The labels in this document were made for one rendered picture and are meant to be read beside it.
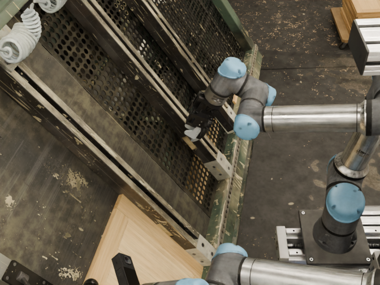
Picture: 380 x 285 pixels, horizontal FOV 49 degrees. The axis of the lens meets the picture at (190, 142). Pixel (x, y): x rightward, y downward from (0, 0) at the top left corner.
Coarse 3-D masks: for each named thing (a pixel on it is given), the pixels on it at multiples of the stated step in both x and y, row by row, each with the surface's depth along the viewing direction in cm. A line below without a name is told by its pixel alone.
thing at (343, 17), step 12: (348, 0) 397; (360, 0) 384; (372, 0) 383; (336, 12) 423; (348, 12) 395; (360, 12) 369; (372, 12) 368; (336, 24) 408; (348, 24) 396; (348, 36) 393
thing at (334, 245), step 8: (320, 224) 146; (320, 232) 145; (328, 232) 142; (352, 232) 140; (320, 240) 146; (328, 240) 143; (336, 240) 142; (344, 240) 141; (352, 240) 145; (328, 248) 144; (336, 248) 143; (344, 248) 143; (352, 248) 146
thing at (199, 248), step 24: (24, 24) 97; (0, 72) 107; (24, 72) 110; (24, 96) 111; (48, 96) 115; (48, 120) 117; (72, 120) 120; (72, 144) 122; (96, 144) 126; (96, 168) 128; (120, 168) 132; (120, 192) 136; (144, 192) 140; (168, 216) 143; (192, 240) 151
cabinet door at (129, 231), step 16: (128, 208) 136; (112, 224) 128; (128, 224) 135; (144, 224) 140; (112, 240) 127; (128, 240) 133; (144, 240) 139; (160, 240) 145; (96, 256) 121; (112, 256) 125; (144, 256) 137; (160, 256) 143; (176, 256) 150; (96, 272) 119; (112, 272) 124; (144, 272) 135; (160, 272) 141; (176, 272) 148; (192, 272) 155
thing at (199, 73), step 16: (128, 0) 167; (144, 0) 167; (144, 16) 171; (160, 16) 174; (160, 32) 175; (176, 48) 179; (176, 64) 185; (192, 64) 185; (192, 80) 190; (208, 80) 193
